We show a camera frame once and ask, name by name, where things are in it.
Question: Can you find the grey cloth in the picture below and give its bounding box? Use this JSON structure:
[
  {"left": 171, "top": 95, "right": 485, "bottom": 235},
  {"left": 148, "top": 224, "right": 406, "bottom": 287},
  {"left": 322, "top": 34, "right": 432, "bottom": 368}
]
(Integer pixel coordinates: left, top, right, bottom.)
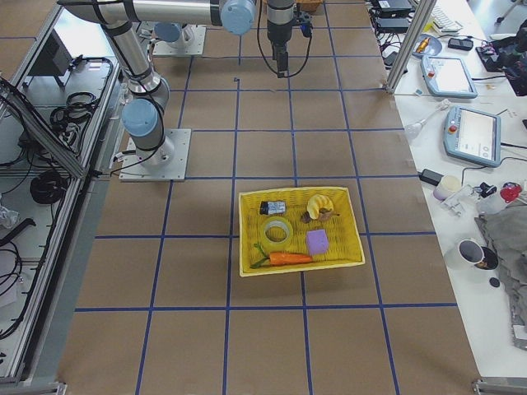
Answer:
[{"left": 474, "top": 203, "right": 526, "bottom": 350}]

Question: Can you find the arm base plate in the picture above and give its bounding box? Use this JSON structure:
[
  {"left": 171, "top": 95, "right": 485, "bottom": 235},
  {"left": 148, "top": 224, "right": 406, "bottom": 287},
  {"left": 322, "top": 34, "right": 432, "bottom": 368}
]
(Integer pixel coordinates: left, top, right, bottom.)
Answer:
[
  {"left": 119, "top": 128, "right": 191, "bottom": 182},
  {"left": 153, "top": 22, "right": 206, "bottom": 57}
]

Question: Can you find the teach pendant near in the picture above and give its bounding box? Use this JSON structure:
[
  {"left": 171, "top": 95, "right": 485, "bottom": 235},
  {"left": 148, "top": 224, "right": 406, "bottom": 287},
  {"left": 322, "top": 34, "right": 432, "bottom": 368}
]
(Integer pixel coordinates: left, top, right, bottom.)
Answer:
[{"left": 443, "top": 106, "right": 501, "bottom": 168}]

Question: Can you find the brown wicker basket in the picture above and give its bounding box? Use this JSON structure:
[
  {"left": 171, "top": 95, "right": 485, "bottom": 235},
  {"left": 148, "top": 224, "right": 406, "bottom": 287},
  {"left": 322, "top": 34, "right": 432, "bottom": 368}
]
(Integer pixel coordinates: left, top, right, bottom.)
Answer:
[{"left": 296, "top": 0, "right": 324, "bottom": 12}]

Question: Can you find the lavender white jar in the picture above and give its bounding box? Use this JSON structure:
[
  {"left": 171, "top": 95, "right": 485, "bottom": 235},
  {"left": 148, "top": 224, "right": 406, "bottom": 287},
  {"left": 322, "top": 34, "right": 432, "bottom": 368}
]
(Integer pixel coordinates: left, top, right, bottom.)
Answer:
[{"left": 433, "top": 175, "right": 461, "bottom": 201}]

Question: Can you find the brass cylinder tool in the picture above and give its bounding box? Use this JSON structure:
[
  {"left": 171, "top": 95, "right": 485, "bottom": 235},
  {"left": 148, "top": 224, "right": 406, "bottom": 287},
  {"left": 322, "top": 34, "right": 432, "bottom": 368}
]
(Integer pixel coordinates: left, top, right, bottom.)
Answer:
[{"left": 415, "top": 37, "right": 430, "bottom": 53}]

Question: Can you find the purple foam cube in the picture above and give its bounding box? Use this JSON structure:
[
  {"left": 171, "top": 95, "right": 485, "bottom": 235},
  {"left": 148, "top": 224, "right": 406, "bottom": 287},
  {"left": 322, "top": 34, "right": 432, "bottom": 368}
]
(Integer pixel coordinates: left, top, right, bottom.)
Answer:
[{"left": 305, "top": 230, "right": 329, "bottom": 255}]

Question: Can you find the yellow woven basket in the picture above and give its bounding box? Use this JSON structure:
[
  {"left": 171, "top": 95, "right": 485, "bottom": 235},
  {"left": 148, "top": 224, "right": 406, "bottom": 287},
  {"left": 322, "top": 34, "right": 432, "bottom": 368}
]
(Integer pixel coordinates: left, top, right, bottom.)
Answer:
[{"left": 238, "top": 186, "right": 366, "bottom": 277}]

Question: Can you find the teach pendant far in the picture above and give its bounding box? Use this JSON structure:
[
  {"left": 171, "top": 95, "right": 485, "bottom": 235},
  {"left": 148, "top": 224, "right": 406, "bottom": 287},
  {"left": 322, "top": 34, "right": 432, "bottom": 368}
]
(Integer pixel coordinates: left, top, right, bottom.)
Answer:
[{"left": 421, "top": 55, "right": 478, "bottom": 99}]

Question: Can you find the yellow tape roll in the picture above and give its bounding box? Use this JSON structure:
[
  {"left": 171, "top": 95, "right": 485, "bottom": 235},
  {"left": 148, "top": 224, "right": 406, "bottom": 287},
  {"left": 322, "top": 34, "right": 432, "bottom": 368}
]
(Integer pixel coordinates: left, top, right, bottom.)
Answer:
[{"left": 259, "top": 216, "right": 293, "bottom": 253}]

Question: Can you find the blue plate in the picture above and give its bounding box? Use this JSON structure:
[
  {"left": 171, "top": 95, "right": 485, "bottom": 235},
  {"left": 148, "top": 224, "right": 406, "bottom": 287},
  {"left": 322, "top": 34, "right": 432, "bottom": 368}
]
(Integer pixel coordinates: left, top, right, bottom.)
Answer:
[{"left": 412, "top": 34, "right": 443, "bottom": 58}]

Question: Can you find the teach pendant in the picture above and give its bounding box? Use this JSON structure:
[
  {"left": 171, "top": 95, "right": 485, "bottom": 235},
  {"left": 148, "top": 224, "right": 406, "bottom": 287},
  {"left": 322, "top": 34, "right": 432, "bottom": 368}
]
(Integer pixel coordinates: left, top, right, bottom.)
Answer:
[
  {"left": 421, "top": 55, "right": 478, "bottom": 99},
  {"left": 443, "top": 106, "right": 501, "bottom": 168}
]

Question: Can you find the toy croissant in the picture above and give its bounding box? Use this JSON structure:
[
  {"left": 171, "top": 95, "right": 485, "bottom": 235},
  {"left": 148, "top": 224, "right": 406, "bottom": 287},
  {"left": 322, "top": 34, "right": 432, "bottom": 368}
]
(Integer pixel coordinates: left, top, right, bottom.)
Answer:
[{"left": 306, "top": 194, "right": 333, "bottom": 220}]

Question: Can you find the aluminium frame post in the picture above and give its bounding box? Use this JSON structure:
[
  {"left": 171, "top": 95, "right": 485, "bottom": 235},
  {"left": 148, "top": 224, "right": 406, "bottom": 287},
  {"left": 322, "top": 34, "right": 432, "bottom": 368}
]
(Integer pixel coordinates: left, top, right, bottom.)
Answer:
[{"left": 385, "top": 0, "right": 436, "bottom": 94}]

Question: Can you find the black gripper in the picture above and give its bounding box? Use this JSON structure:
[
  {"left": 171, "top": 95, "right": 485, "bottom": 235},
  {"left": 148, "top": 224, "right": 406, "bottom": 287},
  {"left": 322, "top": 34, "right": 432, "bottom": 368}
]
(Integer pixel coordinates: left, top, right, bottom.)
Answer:
[{"left": 272, "top": 41, "right": 289, "bottom": 77}]

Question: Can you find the white mug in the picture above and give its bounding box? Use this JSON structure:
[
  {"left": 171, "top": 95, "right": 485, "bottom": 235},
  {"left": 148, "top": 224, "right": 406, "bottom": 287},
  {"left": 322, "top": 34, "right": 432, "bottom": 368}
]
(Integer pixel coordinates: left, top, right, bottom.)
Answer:
[{"left": 444, "top": 239, "right": 485, "bottom": 270}]

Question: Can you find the black power adapter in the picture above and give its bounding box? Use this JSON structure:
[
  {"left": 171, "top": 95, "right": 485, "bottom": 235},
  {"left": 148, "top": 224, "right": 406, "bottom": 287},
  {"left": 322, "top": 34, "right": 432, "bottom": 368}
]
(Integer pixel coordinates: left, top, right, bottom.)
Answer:
[{"left": 418, "top": 169, "right": 444, "bottom": 187}]

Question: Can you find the brown toy piece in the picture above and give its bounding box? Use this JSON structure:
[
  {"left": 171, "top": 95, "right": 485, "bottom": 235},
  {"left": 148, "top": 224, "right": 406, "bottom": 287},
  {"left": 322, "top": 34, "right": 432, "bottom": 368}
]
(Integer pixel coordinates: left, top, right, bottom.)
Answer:
[{"left": 300, "top": 209, "right": 339, "bottom": 224}]

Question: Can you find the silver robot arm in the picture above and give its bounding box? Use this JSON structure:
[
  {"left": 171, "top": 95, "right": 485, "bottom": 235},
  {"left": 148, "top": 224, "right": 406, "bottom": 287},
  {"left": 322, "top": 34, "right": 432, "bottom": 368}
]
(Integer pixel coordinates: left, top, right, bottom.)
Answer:
[
  {"left": 148, "top": 1, "right": 311, "bottom": 78},
  {"left": 58, "top": 0, "right": 255, "bottom": 169}
]

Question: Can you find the orange toy carrot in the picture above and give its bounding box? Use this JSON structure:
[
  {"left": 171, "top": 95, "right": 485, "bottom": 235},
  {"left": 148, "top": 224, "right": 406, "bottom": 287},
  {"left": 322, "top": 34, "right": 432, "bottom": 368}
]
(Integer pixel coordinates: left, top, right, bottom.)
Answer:
[{"left": 250, "top": 243, "right": 313, "bottom": 268}]

